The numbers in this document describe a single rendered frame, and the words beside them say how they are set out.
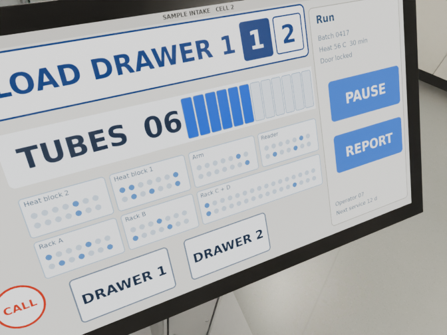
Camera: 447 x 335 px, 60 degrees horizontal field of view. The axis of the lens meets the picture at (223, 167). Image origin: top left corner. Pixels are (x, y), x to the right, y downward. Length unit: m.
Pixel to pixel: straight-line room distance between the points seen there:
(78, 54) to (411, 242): 1.62
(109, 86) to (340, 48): 0.24
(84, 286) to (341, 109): 0.32
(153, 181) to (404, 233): 1.53
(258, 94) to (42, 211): 0.22
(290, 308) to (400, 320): 0.40
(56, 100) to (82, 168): 0.06
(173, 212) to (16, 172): 0.14
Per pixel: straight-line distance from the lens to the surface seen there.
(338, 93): 0.45
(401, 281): 1.70
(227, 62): 0.38
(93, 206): 0.36
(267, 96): 0.40
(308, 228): 0.46
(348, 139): 0.46
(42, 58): 0.35
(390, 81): 0.50
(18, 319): 0.41
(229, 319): 1.40
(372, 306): 1.61
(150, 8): 0.36
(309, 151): 0.43
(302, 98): 0.42
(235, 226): 0.41
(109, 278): 0.39
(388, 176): 0.51
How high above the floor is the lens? 1.38
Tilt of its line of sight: 53 degrees down
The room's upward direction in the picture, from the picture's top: 11 degrees clockwise
